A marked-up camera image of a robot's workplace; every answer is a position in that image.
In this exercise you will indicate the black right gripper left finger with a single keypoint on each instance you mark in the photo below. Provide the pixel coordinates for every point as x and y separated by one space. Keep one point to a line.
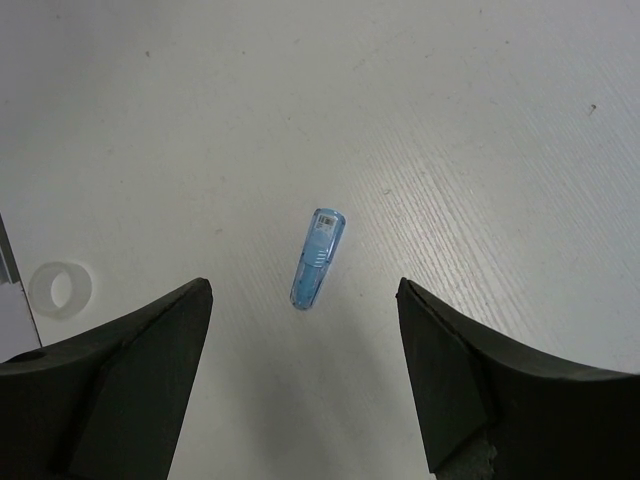
108 403

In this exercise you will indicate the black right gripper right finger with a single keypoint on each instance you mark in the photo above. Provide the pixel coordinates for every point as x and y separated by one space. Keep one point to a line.
490 407

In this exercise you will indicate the clear tape roll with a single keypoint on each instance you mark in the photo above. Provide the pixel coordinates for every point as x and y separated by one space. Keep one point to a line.
60 290

